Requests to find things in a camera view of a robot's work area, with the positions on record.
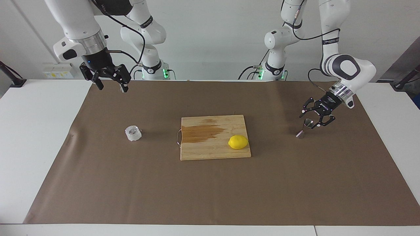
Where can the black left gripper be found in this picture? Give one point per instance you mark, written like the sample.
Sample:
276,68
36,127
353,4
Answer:
329,104

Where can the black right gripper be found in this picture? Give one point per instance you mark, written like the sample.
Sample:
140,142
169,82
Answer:
96,62

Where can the steel double jigger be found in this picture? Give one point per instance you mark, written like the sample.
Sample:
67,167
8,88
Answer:
305,127

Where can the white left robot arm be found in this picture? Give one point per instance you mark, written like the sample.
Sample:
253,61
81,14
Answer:
347,68

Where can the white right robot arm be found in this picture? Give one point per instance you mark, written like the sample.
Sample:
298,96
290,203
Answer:
78,19

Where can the yellow lemon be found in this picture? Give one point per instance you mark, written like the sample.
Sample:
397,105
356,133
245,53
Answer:
238,142

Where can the black clamp stand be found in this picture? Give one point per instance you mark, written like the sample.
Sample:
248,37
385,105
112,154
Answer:
402,84
14,80

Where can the dark grey background panel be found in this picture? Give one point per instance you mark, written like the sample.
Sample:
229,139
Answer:
398,62

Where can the blue object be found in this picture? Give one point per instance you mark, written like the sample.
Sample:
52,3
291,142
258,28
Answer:
418,102

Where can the wooden cutting board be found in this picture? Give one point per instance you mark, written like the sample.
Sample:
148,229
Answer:
210,150

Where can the brown paper table mat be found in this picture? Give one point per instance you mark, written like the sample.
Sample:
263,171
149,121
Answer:
210,190

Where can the white wall socket panel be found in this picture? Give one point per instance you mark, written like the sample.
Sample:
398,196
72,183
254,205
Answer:
58,71

